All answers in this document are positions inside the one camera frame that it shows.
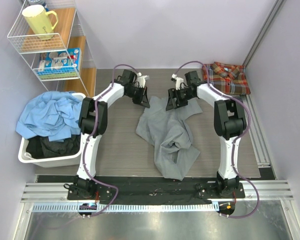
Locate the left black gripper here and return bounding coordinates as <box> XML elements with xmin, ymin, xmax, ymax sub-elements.
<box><xmin>125</xmin><ymin>85</ymin><xmax>150</xmax><ymax>108</ymax></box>

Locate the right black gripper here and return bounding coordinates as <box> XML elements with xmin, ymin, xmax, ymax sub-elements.
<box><xmin>166</xmin><ymin>87</ymin><xmax>195</xmax><ymax>111</ymax></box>

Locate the grey long sleeve shirt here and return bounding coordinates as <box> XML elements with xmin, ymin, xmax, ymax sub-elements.
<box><xmin>136</xmin><ymin>96</ymin><xmax>203</xmax><ymax>181</ymax></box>

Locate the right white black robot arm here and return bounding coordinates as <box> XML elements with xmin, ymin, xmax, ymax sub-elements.
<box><xmin>166</xmin><ymin>71</ymin><xmax>248</xmax><ymax>198</ymax></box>

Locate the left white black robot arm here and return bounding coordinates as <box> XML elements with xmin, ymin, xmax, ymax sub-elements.
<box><xmin>64</xmin><ymin>69</ymin><xmax>150</xmax><ymax>200</ymax></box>

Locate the folded plaid shirt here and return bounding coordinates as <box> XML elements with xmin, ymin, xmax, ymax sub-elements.
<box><xmin>202</xmin><ymin>62</ymin><xmax>251</xmax><ymax>96</ymax></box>

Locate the blue picture box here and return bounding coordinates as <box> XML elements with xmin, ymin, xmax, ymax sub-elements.
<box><xmin>34</xmin><ymin>47</ymin><xmax>81</xmax><ymax>80</ymax></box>

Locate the light blue shirt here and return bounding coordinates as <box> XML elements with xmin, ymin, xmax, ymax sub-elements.
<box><xmin>15</xmin><ymin>91</ymin><xmax>82</xmax><ymax>142</ymax></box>

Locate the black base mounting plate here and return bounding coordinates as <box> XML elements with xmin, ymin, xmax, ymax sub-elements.
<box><xmin>78</xmin><ymin>176</ymin><xmax>245</xmax><ymax>206</ymax></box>

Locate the white plastic laundry bin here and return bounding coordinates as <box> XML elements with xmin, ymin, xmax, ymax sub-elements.
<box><xmin>18</xmin><ymin>91</ymin><xmax>85</xmax><ymax>168</ymax></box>

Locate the black garment in bin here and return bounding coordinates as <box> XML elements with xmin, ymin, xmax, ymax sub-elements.
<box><xmin>26</xmin><ymin>135</ymin><xmax>81</xmax><ymax>159</ymax></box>

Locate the yellow mug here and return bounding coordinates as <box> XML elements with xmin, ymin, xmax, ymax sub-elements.
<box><xmin>21</xmin><ymin>4</ymin><xmax>58</xmax><ymax>40</ymax></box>

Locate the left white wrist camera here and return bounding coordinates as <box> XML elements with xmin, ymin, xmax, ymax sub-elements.
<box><xmin>135</xmin><ymin>72</ymin><xmax>150</xmax><ymax>88</ymax></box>

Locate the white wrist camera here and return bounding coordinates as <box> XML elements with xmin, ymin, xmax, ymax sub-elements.
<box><xmin>171</xmin><ymin>73</ymin><xmax>185</xmax><ymax>90</ymax></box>
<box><xmin>135</xmin><ymin>72</ymin><xmax>150</xmax><ymax>88</ymax></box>

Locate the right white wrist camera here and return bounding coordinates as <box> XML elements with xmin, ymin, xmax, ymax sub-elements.
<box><xmin>171</xmin><ymin>73</ymin><xmax>185</xmax><ymax>90</ymax></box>

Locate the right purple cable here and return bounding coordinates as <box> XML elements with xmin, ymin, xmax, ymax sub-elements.
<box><xmin>173</xmin><ymin>60</ymin><xmax>262</xmax><ymax>220</ymax></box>

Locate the purple cable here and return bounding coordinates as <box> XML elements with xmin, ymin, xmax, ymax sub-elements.
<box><xmin>173</xmin><ymin>60</ymin><xmax>262</xmax><ymax>220</ymax></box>
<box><xmin>79</xmin><ymin>63</ymin><xmax>140</xmax><ymax>218</ymax></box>

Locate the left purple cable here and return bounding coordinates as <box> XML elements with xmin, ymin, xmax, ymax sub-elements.
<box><xmin>79</xmin><ymin>63</ymin><xmax>140</xmax><ymax>218</ymax></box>

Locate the white wire shelf rack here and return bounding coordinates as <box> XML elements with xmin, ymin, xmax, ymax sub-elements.
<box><xmin>7</xmin><ymin>0</ymin><xmax>97</xmax><ymax>97</ymax></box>

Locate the aluminium corner post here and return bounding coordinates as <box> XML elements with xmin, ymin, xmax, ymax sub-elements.
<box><xmin>243</xmin><ymin>0</ymin><xmax>286</xmax><ymax>68</ymax></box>

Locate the aluminium rail frame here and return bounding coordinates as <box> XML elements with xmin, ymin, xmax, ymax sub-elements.
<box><xmin>11</xmin><ymin>96</ymin><xmax>300</xmax><ymax>240</ymax></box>

